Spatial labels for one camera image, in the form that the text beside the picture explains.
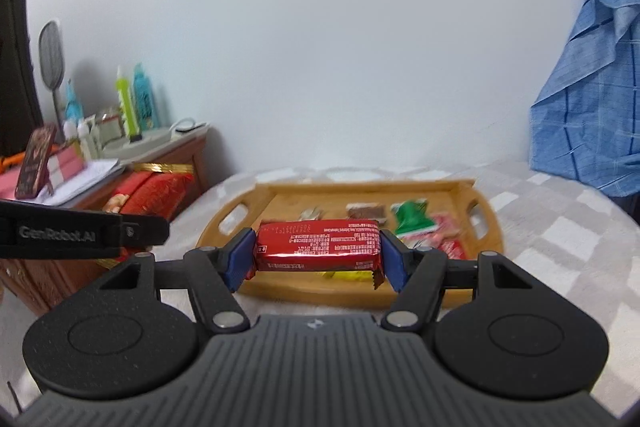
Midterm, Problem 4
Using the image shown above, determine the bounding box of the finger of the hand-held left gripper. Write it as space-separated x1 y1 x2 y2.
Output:
121 214 171 249

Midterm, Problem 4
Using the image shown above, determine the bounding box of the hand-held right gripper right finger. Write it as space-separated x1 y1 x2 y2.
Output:
380 229 537 333

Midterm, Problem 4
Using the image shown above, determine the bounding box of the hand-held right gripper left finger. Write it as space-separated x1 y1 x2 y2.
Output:
99 227 257 334

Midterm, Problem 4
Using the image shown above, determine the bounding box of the yellow snack packet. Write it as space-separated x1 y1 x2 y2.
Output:
322 269 373 283

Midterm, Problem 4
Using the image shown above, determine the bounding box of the green snack packet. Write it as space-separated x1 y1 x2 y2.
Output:
390 198 436 238

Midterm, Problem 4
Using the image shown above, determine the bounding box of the brown snack packet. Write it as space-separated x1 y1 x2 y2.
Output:
346 202 389 226

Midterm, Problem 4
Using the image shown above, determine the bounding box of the pink snack packet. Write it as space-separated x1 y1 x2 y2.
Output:
427 213 461 240

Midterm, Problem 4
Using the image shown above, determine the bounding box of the wooden tray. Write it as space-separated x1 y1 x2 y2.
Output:
196 178 503 310

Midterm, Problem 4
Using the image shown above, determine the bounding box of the red snack packet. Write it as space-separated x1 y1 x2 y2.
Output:
254 218 386 291

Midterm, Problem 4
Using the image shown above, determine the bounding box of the red gold gift bag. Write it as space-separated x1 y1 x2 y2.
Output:
101 162 197 224

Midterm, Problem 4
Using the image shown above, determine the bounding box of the wooden cabinet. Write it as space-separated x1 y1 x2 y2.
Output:
0 134 211 315

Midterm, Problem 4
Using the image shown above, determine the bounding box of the pink box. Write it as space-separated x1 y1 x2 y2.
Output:
0 144 86 200

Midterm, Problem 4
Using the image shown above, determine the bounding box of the stack of papers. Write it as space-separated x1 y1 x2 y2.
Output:
45 157 126 208

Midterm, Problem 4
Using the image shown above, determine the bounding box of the dark red patterned box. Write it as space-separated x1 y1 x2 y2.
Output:
15 123 58 200

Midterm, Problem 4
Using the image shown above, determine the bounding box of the orange plastic item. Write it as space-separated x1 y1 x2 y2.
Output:
0 151 27 172

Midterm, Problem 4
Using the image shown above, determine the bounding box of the white plastic tray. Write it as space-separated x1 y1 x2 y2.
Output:
100 121 208 159

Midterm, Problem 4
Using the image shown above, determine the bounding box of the glass jar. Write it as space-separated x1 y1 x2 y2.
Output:
97 109 126 140

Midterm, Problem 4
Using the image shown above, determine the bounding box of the green spray bottle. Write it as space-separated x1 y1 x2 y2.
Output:
115 66 141 140

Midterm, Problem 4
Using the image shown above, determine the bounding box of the small teal spray bottle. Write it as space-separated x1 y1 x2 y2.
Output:
64 79 83 122

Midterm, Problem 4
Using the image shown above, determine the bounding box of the black screen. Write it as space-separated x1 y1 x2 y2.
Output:
0 0 45 158

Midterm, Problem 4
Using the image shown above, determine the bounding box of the electric fly swatter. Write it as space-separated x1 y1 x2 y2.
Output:
39 21 68 142

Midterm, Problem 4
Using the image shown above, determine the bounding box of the blue plaid cloth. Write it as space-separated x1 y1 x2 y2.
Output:
530 0 640 198

